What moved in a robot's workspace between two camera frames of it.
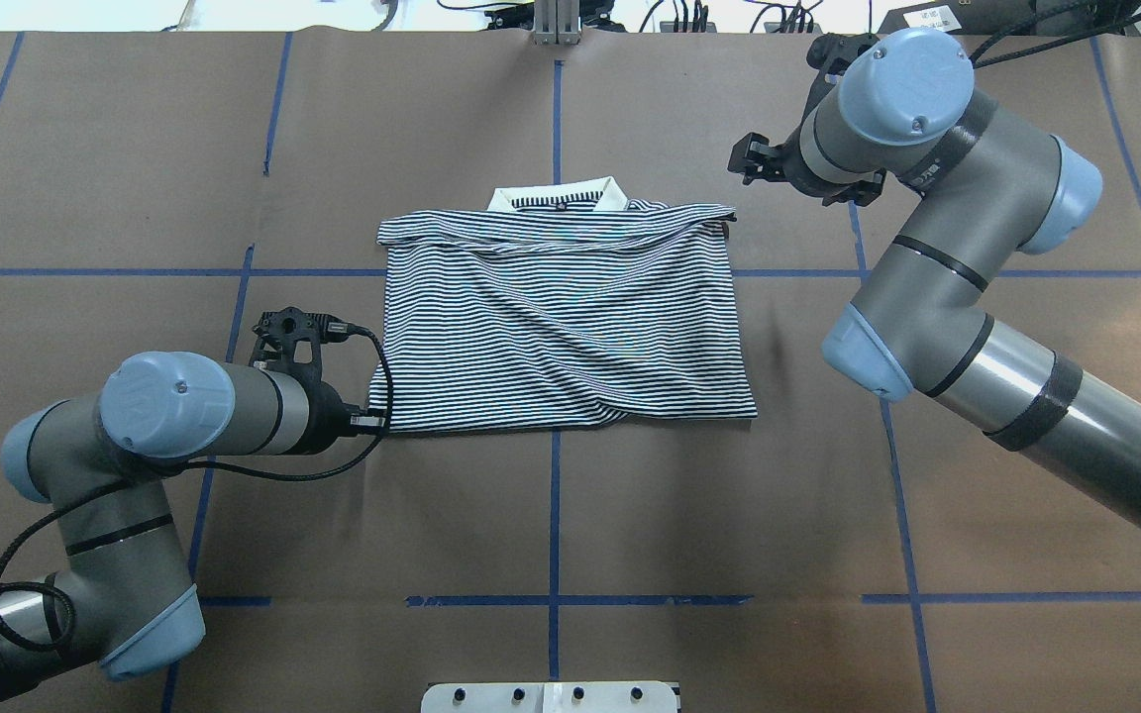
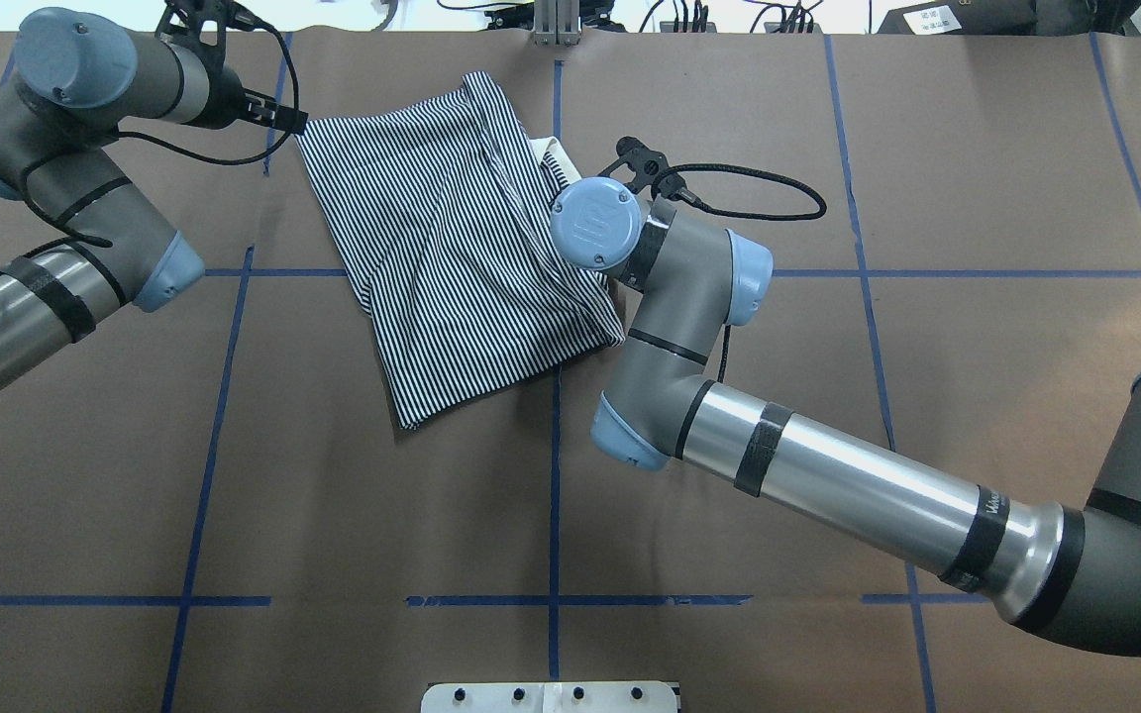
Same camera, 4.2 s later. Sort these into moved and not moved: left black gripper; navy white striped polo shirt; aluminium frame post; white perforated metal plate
Moved: navy white striped polo shirt; left black gripper
Not moved: white perforated metal plate; aluminium frame post
